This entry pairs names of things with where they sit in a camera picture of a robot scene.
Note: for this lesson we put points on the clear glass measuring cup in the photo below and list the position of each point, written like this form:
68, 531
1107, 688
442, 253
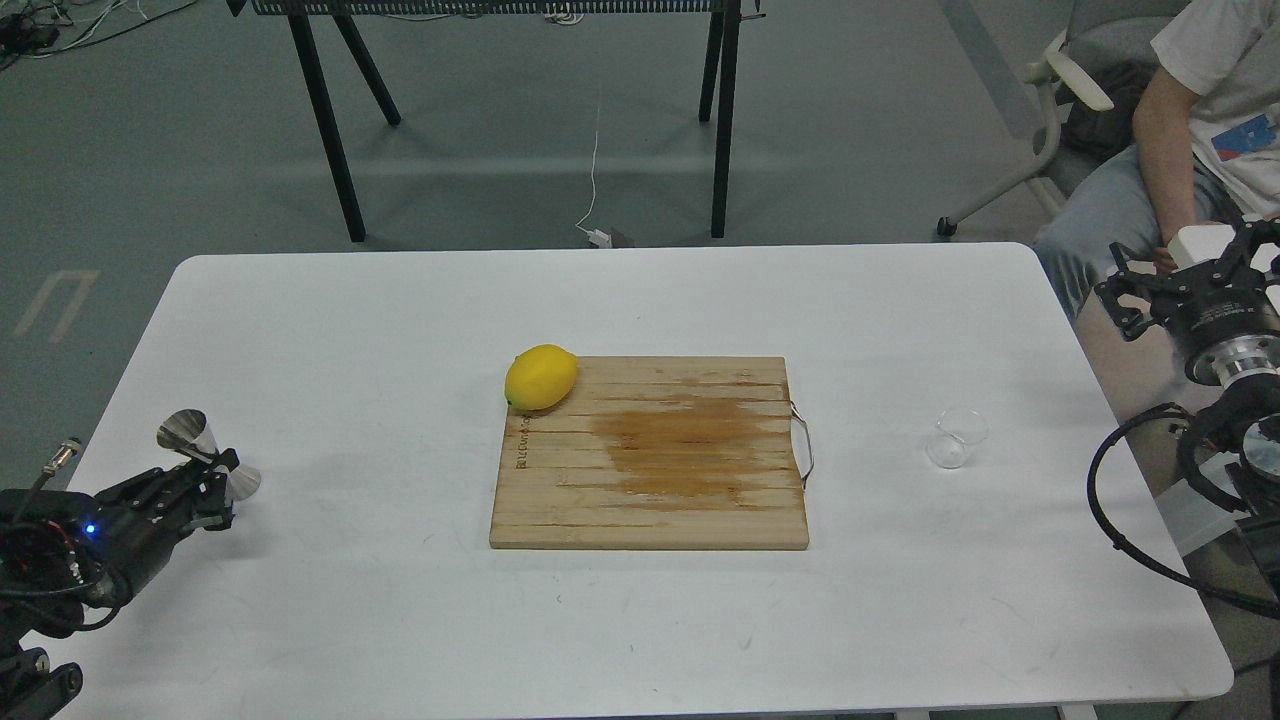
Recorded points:
956, 435

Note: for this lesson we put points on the yellow lemon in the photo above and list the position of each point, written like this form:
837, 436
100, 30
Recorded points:
540, 377

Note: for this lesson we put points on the wooden cutting board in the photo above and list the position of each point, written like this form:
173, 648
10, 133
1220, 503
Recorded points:
650, 453

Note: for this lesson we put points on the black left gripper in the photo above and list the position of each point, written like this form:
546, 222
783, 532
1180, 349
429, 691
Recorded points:
129, 531

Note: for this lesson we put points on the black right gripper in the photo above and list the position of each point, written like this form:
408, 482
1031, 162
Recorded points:
1221, 321

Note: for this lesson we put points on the white side table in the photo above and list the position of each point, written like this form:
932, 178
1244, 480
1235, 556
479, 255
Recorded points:
1197, 244

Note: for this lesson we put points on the seated person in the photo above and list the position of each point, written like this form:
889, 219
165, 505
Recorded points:
1204, 150

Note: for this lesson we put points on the grey office chair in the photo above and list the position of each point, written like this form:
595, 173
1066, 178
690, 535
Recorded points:
1067, 76

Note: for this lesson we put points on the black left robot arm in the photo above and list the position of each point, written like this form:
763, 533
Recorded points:
72, 562

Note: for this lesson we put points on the black metal frame table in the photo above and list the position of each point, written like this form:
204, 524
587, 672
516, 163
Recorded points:
718, 80

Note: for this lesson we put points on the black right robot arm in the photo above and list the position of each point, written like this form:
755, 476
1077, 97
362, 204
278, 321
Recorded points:
1213, 449

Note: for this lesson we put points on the steel double jigger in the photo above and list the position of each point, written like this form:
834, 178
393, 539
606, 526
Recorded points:
188, 432

